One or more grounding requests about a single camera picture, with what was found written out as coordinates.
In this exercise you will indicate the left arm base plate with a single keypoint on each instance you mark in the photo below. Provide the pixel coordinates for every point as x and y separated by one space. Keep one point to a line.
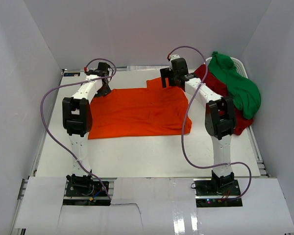
79 196

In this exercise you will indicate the white paper sheet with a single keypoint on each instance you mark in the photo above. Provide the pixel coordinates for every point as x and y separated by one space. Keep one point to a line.
141 68

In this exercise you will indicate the green t shirt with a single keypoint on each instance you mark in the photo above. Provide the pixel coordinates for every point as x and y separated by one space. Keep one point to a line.
245 93

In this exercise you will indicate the white perforated laundry basket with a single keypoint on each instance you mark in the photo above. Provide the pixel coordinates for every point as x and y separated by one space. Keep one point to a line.
237 64

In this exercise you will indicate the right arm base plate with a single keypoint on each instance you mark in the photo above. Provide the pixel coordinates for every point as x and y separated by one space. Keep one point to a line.
208 196

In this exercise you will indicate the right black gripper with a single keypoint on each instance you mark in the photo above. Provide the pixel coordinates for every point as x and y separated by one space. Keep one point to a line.
165 73

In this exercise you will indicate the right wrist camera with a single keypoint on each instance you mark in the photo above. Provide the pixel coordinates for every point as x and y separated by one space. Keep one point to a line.
171 57

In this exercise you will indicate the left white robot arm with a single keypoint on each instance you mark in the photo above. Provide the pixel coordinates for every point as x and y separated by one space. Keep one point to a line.
78 121

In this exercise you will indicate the black label sticker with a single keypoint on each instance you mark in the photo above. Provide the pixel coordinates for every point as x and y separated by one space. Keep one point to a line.
71 74

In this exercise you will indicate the orange t shirt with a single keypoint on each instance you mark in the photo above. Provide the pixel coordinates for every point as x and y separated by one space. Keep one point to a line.
136 112

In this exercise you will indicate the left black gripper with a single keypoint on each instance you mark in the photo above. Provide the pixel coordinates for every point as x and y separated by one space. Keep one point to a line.
105 91

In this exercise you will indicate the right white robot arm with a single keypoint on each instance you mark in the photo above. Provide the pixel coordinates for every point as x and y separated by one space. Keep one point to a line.
220 117

